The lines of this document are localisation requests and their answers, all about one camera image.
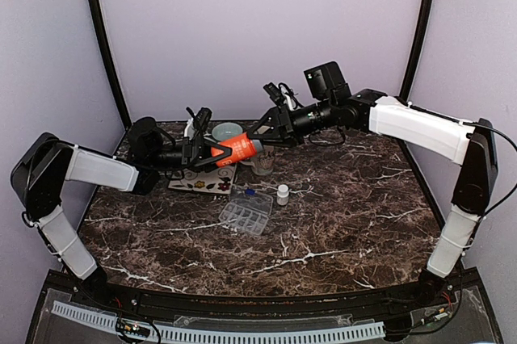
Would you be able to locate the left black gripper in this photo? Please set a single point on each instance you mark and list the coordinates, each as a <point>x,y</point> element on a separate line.
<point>197,153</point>

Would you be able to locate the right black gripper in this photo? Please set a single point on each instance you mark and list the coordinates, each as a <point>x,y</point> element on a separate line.
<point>283,127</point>

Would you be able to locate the orange pill bottle grey cap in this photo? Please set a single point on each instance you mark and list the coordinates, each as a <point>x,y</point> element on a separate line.
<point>242,148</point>

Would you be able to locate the clear plastic pill organizer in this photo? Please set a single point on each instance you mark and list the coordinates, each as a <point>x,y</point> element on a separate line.
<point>247,211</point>

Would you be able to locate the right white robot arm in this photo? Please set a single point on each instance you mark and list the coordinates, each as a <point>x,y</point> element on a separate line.
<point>470,145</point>

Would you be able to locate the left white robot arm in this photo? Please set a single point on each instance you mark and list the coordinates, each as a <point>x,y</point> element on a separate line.
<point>39,176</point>

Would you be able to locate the blue striped ceramic bowl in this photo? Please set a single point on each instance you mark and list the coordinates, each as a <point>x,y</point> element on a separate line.
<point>225,131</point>

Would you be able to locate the floral rectangular ceramic plate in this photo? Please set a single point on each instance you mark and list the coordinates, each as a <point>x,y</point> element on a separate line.
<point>217,182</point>

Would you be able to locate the cream ceramic mug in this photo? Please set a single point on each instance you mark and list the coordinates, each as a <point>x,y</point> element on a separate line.
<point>262,164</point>

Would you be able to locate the small white pill bottle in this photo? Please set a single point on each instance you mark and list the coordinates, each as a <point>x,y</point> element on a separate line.
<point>282,195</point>

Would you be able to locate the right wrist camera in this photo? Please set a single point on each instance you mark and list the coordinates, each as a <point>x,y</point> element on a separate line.
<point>282,94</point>

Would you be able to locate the black front rail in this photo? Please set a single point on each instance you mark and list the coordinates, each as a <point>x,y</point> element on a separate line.
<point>390,302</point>

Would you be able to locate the white slotted cable duct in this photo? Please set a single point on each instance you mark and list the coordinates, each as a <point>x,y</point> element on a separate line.
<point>198,330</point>

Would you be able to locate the right black frame post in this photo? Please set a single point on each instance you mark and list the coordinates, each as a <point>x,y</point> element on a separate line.
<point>416,48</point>

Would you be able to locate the black frame post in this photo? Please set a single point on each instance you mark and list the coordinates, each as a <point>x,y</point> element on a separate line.
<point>108,62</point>
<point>416,48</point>

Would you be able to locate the left black frame post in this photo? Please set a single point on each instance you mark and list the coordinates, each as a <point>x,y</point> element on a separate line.
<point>108,62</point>

